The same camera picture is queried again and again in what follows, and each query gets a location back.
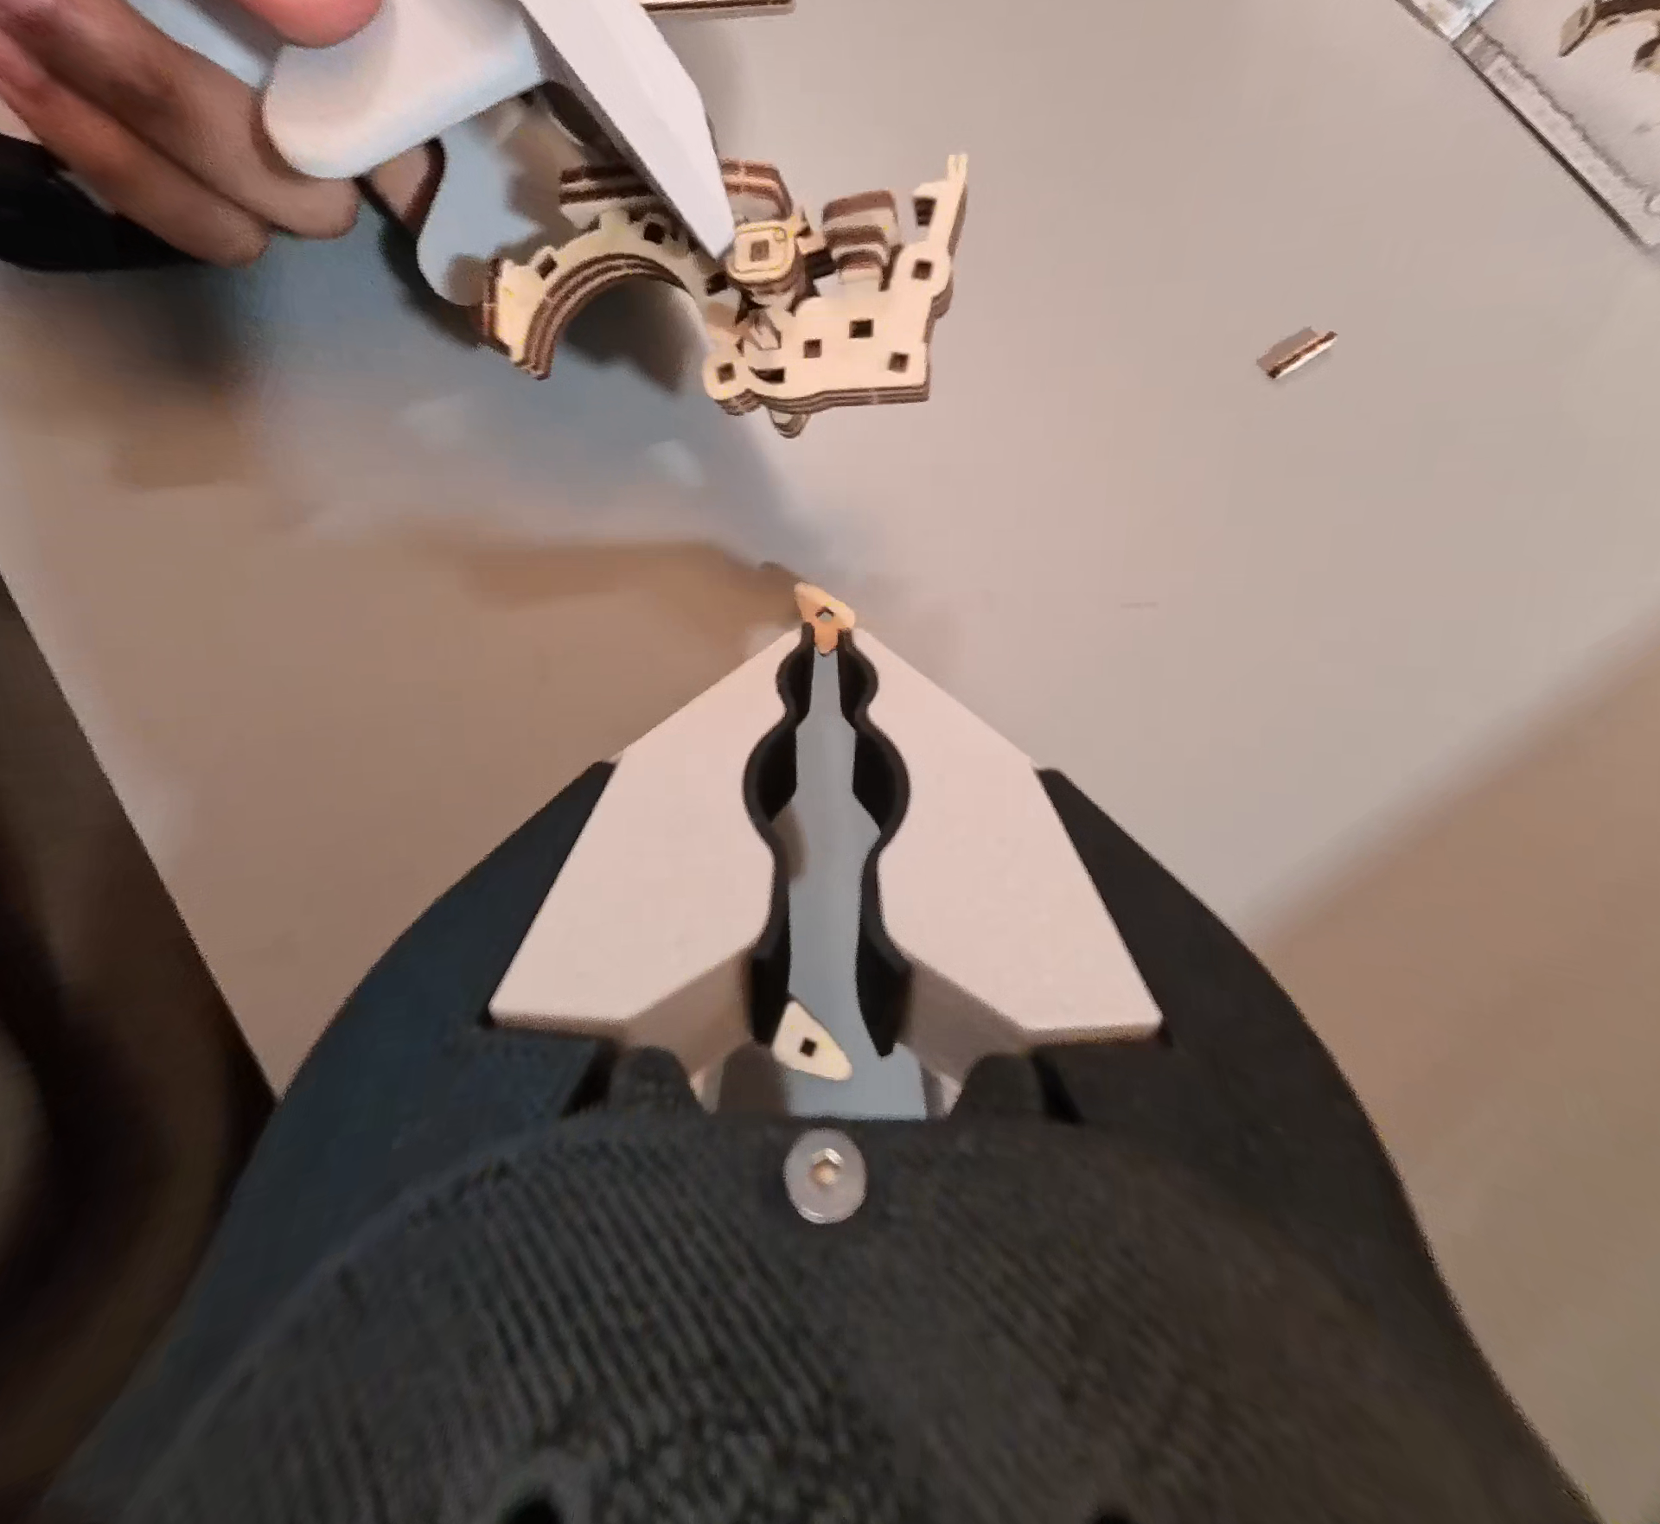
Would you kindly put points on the small wooden puzzle piece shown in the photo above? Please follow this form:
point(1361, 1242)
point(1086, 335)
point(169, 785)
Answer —
point(828, 612)
point(812, 1044)

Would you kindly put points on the person's left hand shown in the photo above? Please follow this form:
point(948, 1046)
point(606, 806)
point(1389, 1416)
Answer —
point(156, 45)

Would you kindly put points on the person's olive clothing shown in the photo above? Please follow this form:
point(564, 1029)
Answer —
point(92, 966)

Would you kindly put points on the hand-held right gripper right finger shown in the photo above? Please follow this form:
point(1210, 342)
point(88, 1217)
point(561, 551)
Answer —
point(1012, 888)

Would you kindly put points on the grey desk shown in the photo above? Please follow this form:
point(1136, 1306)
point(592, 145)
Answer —
point(1168, 513)

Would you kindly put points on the small rectangular wooden piece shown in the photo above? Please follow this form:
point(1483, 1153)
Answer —
point(1298, 352)

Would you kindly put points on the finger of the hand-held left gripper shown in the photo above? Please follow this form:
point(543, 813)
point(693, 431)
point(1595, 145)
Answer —
point(461, 241)
point(610, 59)

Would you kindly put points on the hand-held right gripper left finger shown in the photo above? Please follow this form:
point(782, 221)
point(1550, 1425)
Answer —
point(624, 888)

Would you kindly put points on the wooden puzzle model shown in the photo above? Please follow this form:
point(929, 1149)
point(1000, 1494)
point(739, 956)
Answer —
point(793, 305)

